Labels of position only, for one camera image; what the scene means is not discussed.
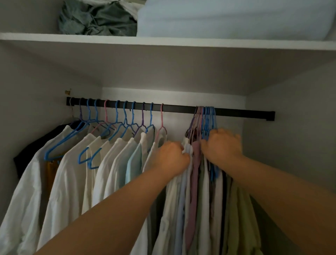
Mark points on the person's left hand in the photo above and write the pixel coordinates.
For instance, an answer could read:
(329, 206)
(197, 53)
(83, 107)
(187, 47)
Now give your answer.
(170, 159)

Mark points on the person's right hand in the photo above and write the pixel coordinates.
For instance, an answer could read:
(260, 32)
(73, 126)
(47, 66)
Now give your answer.
(225, 147)

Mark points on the person's right fingers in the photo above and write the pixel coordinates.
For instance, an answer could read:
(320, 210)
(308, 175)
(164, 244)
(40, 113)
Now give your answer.
(208, 147)

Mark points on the person's left fingers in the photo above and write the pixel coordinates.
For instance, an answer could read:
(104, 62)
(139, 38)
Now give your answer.
(184, 159)

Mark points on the bunch of blue purple hangers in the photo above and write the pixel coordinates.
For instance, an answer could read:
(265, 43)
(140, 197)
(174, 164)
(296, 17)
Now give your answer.
(207, 118)

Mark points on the white shirt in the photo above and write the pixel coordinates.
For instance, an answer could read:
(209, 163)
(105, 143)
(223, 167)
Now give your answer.
(170, 210)

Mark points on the person's left forearm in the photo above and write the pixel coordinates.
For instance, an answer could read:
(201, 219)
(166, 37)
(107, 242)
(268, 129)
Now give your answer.
(110, 212)

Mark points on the person's right forearm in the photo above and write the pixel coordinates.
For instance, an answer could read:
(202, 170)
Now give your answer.
(283, 202)

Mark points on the pink hanging garment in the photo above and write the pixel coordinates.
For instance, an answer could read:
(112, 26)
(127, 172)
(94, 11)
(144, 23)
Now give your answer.
(193, 189)

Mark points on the light blue hanging shirt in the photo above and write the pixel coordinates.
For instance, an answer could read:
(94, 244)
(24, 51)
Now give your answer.
(133, 163)

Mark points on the row of coloured plastic hangers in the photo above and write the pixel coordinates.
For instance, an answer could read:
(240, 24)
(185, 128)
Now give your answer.
(151, 118)

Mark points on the bunch of mixed hanging clothes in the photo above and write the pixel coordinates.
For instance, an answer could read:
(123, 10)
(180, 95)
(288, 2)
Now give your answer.
(210, 223)

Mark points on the olive green hanging garment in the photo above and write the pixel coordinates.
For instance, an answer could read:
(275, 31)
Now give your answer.
(240, 223)

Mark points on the row of white shirts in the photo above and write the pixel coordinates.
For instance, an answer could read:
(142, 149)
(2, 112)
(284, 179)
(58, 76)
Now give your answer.
(70, 178)

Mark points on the white wardrobe shelf board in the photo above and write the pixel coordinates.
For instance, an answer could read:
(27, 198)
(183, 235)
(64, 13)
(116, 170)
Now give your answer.
(157, 41)

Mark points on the folded light blue blanket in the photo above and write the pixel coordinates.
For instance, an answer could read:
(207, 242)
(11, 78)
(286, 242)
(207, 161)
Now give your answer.
(236, 18)

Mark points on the mustard yellow hanging garment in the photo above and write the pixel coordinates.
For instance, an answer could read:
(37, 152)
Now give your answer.
(51, 181)

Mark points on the black hanging garment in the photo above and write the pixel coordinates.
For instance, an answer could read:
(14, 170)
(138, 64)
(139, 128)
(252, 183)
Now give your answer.
(31, 153)

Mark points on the crumpled green cloth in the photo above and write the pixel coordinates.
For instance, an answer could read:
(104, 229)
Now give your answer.
(105, 23)

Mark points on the crumpled white cloth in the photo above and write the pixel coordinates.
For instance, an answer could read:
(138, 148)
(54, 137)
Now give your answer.
(131, 8)

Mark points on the black wardrobe rail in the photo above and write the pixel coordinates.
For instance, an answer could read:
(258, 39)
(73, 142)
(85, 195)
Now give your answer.
(178, 108)

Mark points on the small brass bracket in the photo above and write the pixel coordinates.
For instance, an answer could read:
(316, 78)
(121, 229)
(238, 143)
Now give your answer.
(68, 92)

